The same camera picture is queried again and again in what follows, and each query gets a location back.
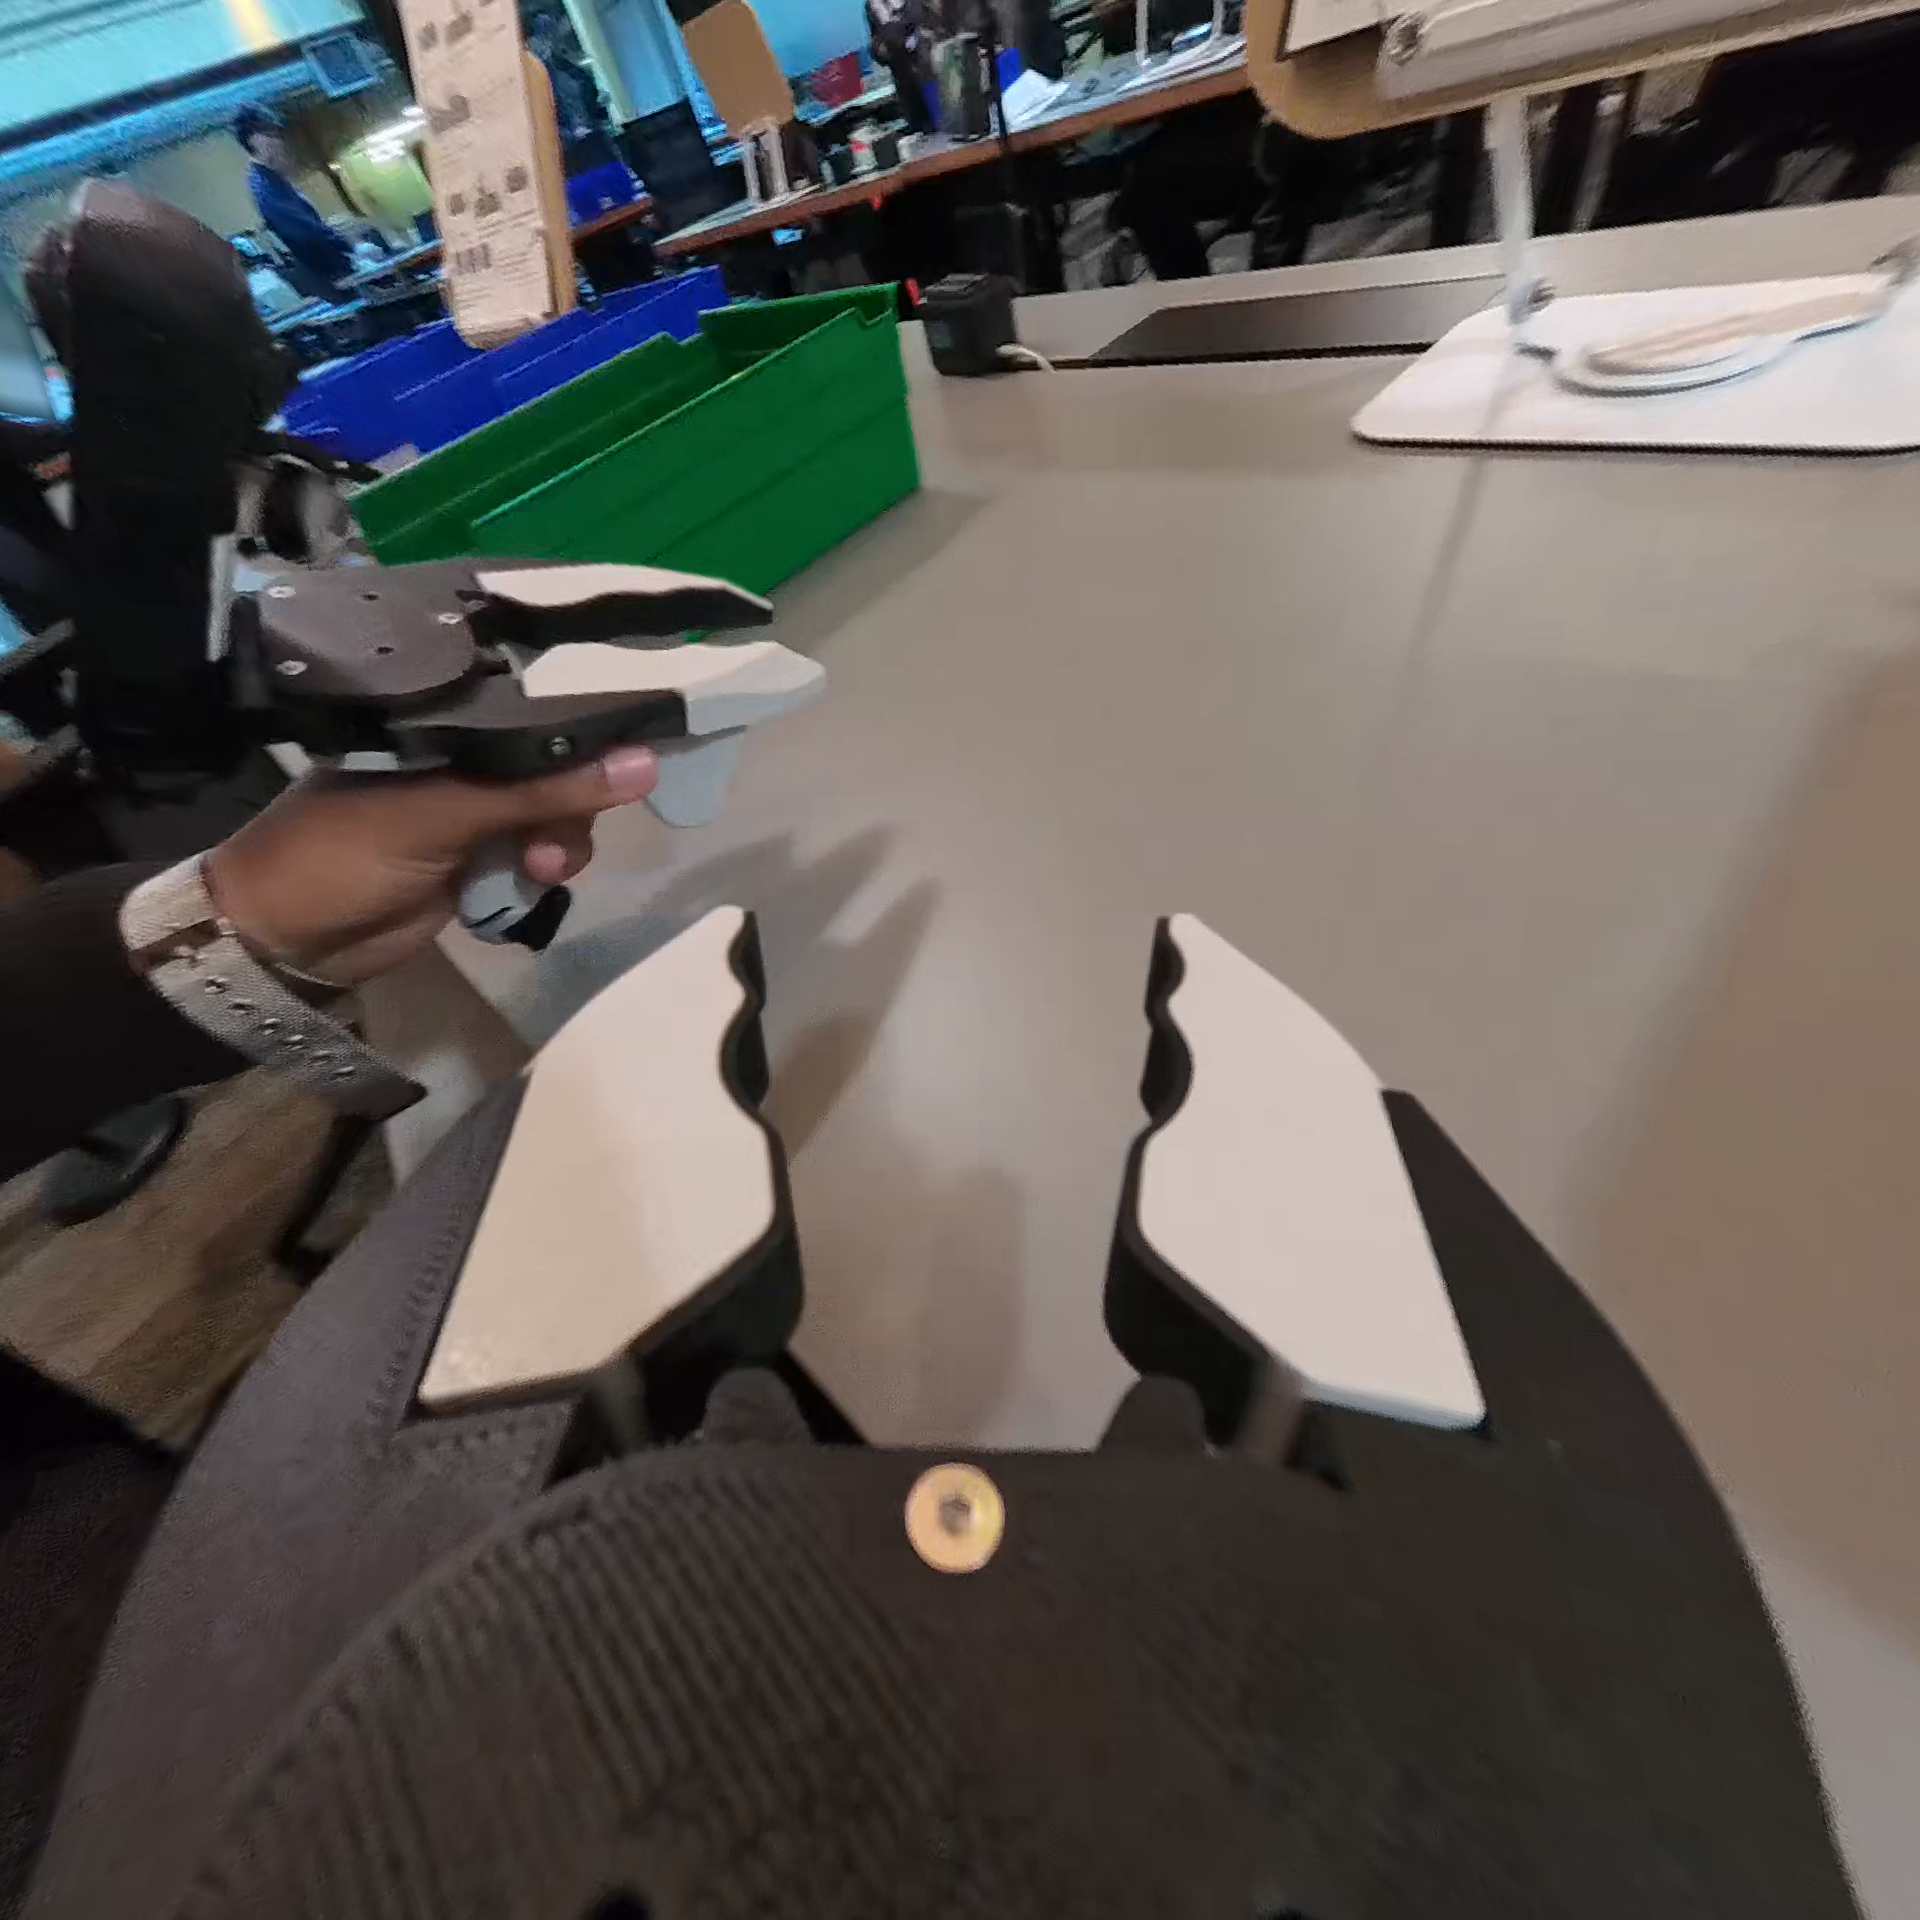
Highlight person's left hand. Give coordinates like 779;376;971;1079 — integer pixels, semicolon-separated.
201;743;663;991

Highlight blue plastic bin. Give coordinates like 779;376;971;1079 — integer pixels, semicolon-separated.
282;267;729;467

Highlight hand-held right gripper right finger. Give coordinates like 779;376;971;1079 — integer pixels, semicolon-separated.
1102;912;1490;1464

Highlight wooden top table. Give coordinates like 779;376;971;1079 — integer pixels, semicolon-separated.
651;59;1256;270

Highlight black battery charger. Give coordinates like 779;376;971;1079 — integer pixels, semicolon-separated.
915;272;1022;376

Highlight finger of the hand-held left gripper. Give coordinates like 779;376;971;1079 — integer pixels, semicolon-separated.
478;563;777;647
516;639;832;831

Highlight tan board on white stand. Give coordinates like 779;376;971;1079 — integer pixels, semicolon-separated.
682;0;801;204

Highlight narrow instruction board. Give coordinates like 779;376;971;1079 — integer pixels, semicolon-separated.
393;0;579;351

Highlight green plastic bin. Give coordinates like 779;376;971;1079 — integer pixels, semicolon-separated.
347;280;921;605

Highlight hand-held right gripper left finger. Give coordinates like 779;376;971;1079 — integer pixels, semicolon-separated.
417;902;806;1449

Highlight black office chair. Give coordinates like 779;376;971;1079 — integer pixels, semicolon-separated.
41;1093;192;1227

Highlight grey desk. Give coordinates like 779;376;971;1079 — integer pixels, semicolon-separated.
383;195;1920;1920

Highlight black desk cable tray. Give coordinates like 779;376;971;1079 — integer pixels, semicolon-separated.
1089;275;1502;365

